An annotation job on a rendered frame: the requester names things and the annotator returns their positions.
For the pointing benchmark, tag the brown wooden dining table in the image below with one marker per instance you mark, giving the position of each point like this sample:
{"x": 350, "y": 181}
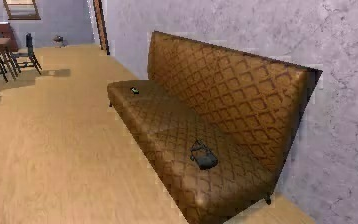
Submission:
{"x": 2, "y": 41}

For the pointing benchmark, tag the brown quilted sofa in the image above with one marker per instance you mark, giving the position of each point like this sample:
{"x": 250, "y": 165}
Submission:
{"x": 220, "y": 110}

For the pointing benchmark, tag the small grey round bin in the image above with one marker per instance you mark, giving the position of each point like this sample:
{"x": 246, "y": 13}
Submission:
{"x": 58, "y": 40}

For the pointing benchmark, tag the black headset with eyeshield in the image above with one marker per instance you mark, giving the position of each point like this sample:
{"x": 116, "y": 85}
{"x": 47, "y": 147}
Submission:
{"x": 205, "y": 158}

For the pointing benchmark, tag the brown framed window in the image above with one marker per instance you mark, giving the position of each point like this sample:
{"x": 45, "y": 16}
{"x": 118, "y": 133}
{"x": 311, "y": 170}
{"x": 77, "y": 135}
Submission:
{"x": 21, "y": 8}

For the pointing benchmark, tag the small black remote control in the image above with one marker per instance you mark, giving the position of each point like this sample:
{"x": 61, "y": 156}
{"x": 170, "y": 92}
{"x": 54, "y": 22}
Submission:
{"x": 134, "y": 90}

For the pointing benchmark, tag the brown wooden room door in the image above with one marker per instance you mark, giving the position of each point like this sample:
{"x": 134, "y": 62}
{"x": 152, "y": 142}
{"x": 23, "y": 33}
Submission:
{"x": 101, "y": 25}

